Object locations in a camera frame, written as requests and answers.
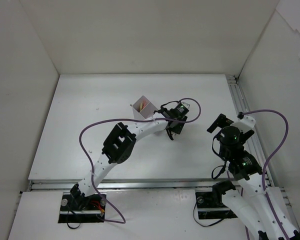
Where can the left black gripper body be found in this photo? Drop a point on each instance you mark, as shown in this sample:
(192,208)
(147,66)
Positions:
(174,127)

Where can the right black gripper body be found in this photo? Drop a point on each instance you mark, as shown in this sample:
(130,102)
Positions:
(217,122)

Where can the white three-compartment organizer box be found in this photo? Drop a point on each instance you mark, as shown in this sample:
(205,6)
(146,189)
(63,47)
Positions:
(147,112)

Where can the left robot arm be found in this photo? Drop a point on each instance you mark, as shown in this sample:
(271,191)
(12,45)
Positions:
(119,144)

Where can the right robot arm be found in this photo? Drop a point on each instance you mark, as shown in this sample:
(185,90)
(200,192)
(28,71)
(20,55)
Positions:
(235,164)

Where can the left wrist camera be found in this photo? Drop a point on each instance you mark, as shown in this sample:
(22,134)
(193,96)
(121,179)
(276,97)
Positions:
(183,107)

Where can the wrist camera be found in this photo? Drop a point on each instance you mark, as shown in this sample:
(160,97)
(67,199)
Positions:
(183,107)
(245,123)

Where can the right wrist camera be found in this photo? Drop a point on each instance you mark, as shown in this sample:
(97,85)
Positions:
(245,123)

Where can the aluminium frame rail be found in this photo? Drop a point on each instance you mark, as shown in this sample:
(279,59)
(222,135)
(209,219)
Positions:
(262,214)

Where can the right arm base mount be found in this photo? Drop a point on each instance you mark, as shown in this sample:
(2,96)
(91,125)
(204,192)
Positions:
(209,206)

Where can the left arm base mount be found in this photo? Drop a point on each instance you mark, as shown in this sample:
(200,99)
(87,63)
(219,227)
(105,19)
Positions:
(90,211)

